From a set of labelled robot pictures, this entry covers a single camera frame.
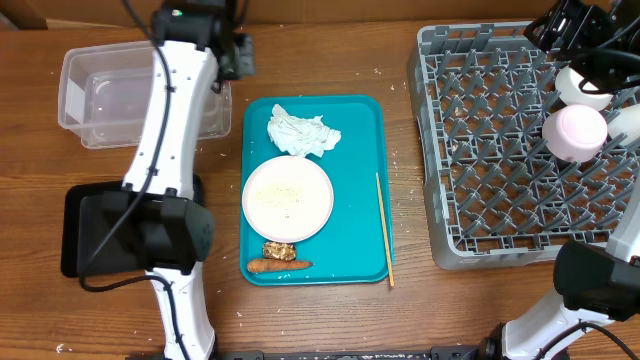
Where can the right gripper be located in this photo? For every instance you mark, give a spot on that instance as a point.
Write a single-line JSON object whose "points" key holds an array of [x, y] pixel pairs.
{"points": [[612, 82]]}

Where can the grey dishwasher rack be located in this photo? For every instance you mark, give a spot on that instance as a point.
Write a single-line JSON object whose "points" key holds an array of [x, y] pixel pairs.
{"points": [[494, 195]]}

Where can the white cup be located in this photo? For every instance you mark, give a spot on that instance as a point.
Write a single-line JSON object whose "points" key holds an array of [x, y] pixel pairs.
{"points": [[627, 122]]}

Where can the pink white bowl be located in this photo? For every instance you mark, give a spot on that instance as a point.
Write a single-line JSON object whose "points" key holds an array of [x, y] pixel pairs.
{"points": [[576, 133]]}

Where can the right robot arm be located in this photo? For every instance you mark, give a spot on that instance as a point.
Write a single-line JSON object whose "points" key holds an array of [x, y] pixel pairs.
{"points": [[593, 287]]}

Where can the carrot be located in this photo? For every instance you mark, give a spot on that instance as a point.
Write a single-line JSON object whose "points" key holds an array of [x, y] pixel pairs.
{"points": [[264, 265]]}

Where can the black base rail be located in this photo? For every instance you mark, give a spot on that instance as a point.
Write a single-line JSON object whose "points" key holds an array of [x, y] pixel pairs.
{"points": [[458, 352]]}

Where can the brown food scrap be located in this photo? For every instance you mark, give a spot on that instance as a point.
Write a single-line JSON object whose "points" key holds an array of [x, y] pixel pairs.
{"points": [[279, 251]]}

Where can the black plastic tray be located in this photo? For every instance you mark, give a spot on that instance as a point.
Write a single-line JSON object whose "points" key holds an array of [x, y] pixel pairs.
{"points": [[70, 240]]}

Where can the wooden chopstick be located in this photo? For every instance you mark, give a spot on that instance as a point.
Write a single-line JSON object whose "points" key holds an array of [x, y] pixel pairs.
{"points": [[385, 233]]}

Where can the teal serving tray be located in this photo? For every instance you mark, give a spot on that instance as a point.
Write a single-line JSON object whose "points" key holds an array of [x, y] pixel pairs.
{"points": [[350, 247]]}

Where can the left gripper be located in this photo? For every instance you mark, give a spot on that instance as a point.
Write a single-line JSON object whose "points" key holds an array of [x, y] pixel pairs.
{"points": [[233, 74]]}

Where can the large white plate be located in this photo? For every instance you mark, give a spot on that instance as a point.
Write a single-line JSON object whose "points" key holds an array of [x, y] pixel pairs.
{"points": [[287, 199]]}

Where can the white tissue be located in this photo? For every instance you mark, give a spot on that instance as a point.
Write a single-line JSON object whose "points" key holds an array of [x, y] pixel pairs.
{"points": [[301, 136]]}

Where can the clear plastic bin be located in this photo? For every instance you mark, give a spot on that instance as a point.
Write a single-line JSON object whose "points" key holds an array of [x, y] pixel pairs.
{"points": [[80, 63]]}

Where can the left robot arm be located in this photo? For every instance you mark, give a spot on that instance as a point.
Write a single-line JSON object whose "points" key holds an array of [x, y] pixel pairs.
{"points": [[164, 161]]}

